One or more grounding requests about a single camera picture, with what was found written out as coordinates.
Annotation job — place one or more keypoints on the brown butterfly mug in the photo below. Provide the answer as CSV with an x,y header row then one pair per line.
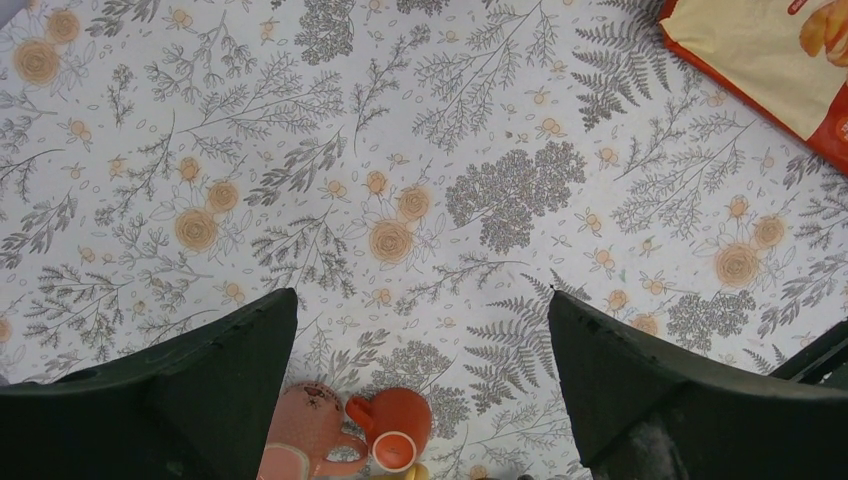
x,y
305,438

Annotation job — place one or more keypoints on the cassava chips bag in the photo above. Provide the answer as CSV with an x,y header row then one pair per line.
x,y
786,59

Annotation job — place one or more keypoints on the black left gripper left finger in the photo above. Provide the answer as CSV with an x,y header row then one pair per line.
x,y
197,406

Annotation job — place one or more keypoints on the floral tablecloth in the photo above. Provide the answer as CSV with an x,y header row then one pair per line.
x,y
424,174

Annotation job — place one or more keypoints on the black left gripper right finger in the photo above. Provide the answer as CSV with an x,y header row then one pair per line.
x,y
644,408

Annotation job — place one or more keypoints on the small orange mug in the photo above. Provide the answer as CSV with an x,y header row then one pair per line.
x,y
397,424

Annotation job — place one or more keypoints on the yellow mug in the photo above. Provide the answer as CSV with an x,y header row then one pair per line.
x,y
417,471

